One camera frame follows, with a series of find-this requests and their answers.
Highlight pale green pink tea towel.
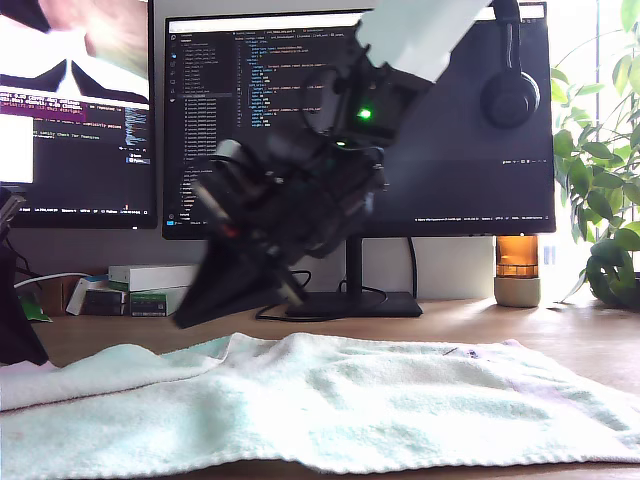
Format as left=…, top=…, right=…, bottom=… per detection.
left=0, top=332, right=640, bottom=474

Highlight green packet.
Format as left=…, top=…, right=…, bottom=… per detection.
left=17, top=292, right=54, bottom=324

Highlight brown cardboard box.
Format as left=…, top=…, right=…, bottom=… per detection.
left=39, top=274, right=84, bottom=317

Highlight long white cardboard box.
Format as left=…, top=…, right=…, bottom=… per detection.
left=107, top=263, right=201, bottom=292

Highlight white box green label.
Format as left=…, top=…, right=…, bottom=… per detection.
left=128, top=287, right=194, bottom=318

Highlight small white box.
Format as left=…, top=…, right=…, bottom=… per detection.
left=65, top=276, right=111, bottom=316

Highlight small dark box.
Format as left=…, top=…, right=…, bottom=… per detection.
left=82, top=290, right=126, bottom=316

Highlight smaller black computer monitor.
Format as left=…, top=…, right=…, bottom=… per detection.
left=0, top=0, right=159, bottom=231

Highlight large black computer monitor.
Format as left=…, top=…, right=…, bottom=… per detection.
left=162, top=4, right=556, bottom=321

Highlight amber glass bottle pale base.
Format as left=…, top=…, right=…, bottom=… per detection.
left=493, top=234, right=542, bottom=309

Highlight black headphones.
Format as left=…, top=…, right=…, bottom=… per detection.
left=479, top=0, right=541, bottom=129

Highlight potted green leafy plant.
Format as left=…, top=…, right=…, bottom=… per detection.
left=549, top=0, right=640, bottom=309

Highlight black usb cable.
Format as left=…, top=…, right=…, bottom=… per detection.
left=254, top=269, right=314, bottom=322

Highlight white cable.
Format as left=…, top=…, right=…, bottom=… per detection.
left=14, top=272, right=94, bottom=292

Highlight black hanging cable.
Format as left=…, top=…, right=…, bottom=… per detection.
left=4, top=233, right=35, bottom=281

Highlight thin black coiled cable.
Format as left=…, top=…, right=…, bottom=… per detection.
left=337, top=278, right=389, bottom=306

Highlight black monitor power cable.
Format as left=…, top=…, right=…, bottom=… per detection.
left=406, top=237, right=420, bottom=301

